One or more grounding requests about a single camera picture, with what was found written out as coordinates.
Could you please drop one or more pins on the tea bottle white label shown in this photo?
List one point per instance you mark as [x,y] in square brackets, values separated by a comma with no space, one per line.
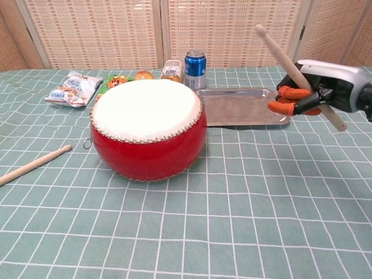
[172,71]

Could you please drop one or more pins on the white snack bag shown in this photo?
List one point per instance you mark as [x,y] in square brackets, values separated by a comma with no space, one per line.
[72,90]

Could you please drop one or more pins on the green snack bag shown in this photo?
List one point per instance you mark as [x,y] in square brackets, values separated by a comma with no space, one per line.
[112,82]

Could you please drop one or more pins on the bamboo folding screen panel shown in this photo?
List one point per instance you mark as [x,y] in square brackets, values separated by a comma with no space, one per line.
[325,35]
[363,49]
[96,35]
[11,43]
[232,29]

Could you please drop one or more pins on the blue soda can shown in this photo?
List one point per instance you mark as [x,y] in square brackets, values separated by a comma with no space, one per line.
[195,71]

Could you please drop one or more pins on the green checked tablecloth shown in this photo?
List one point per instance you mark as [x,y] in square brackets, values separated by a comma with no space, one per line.
[203,218]

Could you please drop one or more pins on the steel rectangular tray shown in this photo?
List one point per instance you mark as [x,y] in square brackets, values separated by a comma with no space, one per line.
[238,107]

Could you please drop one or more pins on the wooden drumstick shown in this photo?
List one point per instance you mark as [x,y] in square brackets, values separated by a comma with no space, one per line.
[283,58]
[35,164]

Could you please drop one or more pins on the yellow red apple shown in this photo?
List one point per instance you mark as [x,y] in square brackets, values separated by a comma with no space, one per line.
[143,75]

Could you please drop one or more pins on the silver right hand orange fingertips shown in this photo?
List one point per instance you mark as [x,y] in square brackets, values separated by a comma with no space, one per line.
[340,75]

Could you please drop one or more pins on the red drum white skin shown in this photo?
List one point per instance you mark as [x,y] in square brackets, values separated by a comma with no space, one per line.
[148,116]

